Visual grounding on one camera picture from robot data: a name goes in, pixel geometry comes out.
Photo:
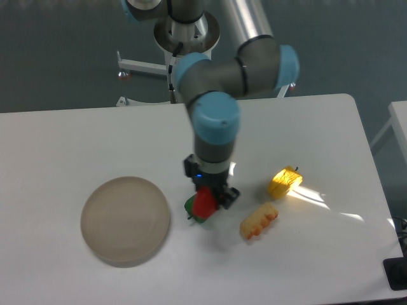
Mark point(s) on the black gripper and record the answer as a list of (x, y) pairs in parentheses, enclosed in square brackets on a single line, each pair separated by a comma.
[(217, 184)]

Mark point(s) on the red toy pepper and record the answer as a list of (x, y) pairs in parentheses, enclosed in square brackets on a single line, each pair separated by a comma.
[(205, 204)]

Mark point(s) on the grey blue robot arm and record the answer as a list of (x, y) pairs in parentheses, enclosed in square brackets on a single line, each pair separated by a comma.
[(215, 120)]

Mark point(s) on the green toy pepper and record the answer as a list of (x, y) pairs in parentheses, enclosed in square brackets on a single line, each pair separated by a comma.
[(188, 206)]

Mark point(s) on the yellow toy pepper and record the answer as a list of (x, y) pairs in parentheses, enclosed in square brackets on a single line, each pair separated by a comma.
[(283, 182)]

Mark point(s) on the beige round plate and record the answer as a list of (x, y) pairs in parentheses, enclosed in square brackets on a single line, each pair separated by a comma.
[(125, 221)]

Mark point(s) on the toy corn piece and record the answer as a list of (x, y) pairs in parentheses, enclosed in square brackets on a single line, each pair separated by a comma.
[(258, 220)]

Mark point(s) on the black box at table edge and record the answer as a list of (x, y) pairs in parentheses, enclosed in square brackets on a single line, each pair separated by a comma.
[(395, 270)]

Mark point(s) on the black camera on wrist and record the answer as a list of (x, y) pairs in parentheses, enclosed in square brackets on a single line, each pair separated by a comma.
[(191, 167)]

